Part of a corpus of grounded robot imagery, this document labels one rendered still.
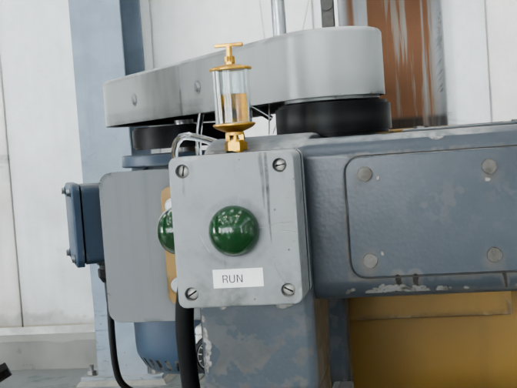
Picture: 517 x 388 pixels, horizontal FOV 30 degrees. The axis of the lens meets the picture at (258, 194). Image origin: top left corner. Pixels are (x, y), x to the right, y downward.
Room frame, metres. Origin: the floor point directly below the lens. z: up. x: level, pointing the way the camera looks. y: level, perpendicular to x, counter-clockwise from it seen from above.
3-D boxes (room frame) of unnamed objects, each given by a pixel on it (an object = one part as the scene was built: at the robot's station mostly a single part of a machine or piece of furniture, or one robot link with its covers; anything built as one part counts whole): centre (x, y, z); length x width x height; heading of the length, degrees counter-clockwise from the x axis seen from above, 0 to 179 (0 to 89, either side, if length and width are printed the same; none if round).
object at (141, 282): (1.03, 0.03, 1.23); 0.28 x 0.07 x 0.16; 80
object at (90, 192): (1.09, 0.18, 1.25); 0.10 x 0.08 x 0.12; 15
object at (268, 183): (0.59, 0.01, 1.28); 0.08 x 0.05 x 0.09; 80
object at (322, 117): (0.76, -0.06, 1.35); 0.09 x 0.09 x 0.03
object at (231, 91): (0.65, 0.01, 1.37); 0.03 x 0.02 x 0.03; 80
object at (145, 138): (1.12, 0.08, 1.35); 0.12 x 0.12 x 0.04
